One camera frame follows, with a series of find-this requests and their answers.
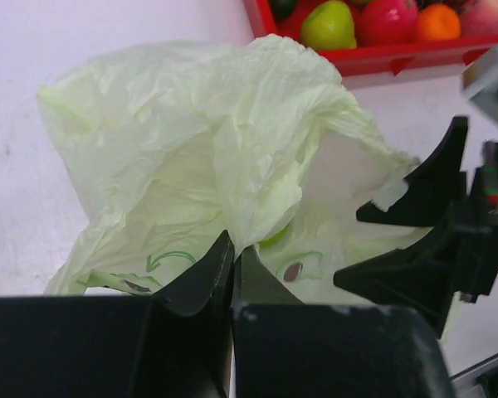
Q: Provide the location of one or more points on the lime green fruit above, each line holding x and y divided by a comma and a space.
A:
275, 238

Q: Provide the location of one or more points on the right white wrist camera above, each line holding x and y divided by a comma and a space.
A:
480, 83

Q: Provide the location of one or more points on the aluminium front rail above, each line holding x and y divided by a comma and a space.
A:
478, 381

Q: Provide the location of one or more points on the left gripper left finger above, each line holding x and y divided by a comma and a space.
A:
168, 344

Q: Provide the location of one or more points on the dark green avocado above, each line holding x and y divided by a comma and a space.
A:
282, 9

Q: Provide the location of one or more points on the pink peach from bag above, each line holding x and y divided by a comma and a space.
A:
479, 18

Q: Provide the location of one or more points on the pale green plastic bag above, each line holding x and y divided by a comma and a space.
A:
170, 144

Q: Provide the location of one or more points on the red plastic tray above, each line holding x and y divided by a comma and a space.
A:
366, 60

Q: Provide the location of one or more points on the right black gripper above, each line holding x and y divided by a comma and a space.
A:
426, 275

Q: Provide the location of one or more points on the green pear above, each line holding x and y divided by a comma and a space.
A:
329, 27

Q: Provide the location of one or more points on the orange fruit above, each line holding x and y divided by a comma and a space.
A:
437, 22

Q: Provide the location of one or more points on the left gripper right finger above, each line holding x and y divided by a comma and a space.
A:
286, 348

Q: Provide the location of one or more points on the red apple from bag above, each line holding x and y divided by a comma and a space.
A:
388, 22

